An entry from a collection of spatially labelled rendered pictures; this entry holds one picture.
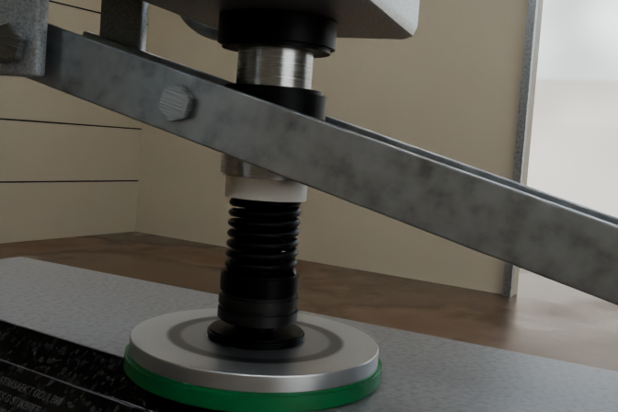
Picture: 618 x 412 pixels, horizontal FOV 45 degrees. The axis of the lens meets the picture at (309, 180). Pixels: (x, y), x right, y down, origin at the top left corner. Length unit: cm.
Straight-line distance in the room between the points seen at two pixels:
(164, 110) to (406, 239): 534
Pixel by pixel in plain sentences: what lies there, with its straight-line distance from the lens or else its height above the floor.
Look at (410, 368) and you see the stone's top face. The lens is 71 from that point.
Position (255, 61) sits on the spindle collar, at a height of 106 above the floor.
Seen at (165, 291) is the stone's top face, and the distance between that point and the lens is 96.
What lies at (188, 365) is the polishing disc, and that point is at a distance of 58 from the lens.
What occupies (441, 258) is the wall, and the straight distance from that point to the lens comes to 581.
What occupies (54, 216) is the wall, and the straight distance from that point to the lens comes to 685.
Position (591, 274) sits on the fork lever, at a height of 93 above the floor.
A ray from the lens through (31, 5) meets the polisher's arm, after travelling 67.
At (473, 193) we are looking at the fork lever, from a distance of 54.
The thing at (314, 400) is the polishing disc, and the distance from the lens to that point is 58.
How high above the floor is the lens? 100
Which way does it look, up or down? 3 degrees down
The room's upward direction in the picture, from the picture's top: 4 degrees clockwise
